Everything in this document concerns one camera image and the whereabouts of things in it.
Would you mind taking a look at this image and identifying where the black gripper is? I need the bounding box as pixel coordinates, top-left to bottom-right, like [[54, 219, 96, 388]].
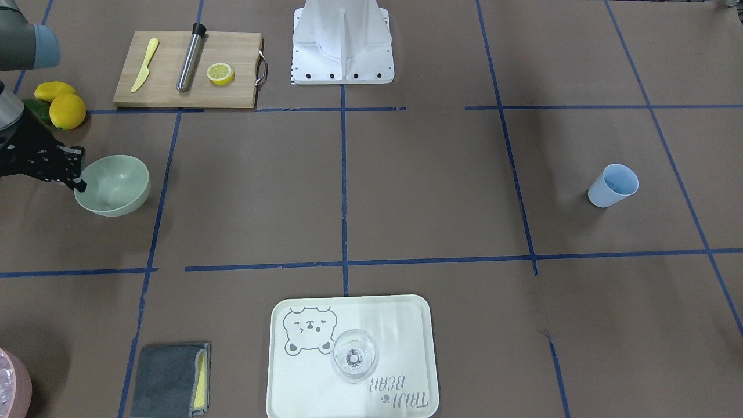
[[1, 119, 88, 193]]

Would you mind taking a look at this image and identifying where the green bowl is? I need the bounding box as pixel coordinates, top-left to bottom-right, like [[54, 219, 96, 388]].
[[74, 154, 151, 217]]

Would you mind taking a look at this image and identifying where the light blue plastic cup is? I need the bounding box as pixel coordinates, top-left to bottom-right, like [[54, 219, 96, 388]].
[[587, 164, 639, 208]]

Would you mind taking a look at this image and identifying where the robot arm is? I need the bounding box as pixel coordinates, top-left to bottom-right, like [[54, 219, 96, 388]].
[[1, 1, 87, 192]]

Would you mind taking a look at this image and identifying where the pink bowl with ice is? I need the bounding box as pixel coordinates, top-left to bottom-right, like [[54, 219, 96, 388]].
[[1, 348, 33, 417]]

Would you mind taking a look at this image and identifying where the yellow lemon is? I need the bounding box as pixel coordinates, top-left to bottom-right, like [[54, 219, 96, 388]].
[[34, 81, 77, 103], [49, 93, 87, 130]]

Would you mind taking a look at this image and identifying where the yellow plastic knife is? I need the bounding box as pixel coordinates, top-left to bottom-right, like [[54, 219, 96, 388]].
[[130, 38, 160, 93]]

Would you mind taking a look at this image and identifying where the lemon half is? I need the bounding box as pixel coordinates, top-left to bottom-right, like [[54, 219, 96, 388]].
[[206, 63, 235, 87]]

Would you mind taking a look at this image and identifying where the wooden cutting board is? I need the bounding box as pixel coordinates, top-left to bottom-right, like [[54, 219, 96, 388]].
[[113, 31, 263, 109]]

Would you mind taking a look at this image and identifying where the cream bear tray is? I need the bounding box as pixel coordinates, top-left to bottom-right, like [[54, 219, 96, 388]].
[[266, 294, 440, 417]]

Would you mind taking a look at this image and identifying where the clear wine glass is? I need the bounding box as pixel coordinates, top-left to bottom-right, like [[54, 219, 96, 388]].
[[331, 330, 379, 384]]

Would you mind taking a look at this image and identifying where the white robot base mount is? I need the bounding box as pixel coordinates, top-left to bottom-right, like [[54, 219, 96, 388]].
[[290, 1, 395, 85]]

